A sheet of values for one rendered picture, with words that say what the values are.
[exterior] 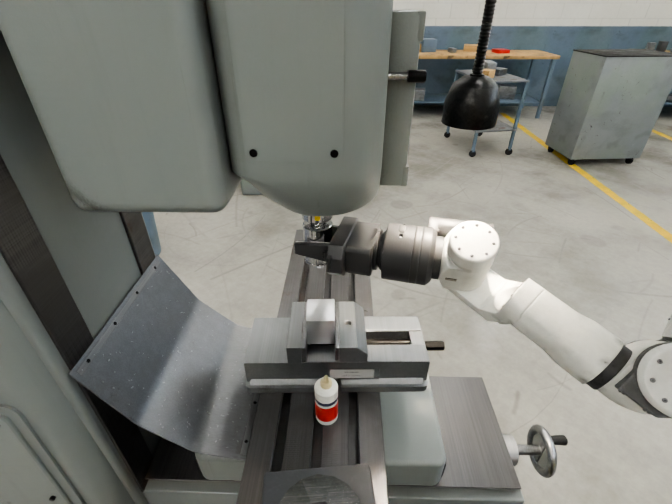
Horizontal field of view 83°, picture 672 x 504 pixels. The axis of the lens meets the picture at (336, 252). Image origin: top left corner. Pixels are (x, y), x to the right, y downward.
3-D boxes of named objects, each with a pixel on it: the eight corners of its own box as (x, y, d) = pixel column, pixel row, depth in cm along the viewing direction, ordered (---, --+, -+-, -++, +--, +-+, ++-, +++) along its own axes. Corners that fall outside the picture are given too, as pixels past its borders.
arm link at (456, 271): (406, 292, 60) (482, 304, 57) (408, 260, 51) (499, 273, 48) (416, 231, 65) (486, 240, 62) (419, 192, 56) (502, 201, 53)
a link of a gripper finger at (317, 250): (295, 237, 59) (333, 243, 58) (296, 254, 61) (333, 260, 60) (291, 243, 58) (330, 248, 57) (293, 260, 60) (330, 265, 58)
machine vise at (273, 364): (414, 334, 85) (420, 296, 79) (428, 391, 73) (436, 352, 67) (258, 335, 85) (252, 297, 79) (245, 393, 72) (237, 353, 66)
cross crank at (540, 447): (541, 440, 102) (556, 414, 95) (562, 488, 92) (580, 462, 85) (482, 439, 102) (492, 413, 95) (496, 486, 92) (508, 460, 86)
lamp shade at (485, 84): (507, 126, 51) (519, 76, 48) (464, 132, 49) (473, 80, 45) (471, 114, 57) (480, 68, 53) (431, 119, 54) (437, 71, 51)
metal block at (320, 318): (334, 321, 77) (334, 298, 73) (334, 344, 72) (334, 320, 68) (308, 321, 77) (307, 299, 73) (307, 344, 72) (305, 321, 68)
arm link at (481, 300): (431, 278, 62) (503, 336, 56) (437, 252, 54) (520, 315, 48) (458, 253, 63) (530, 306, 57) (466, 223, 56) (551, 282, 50)
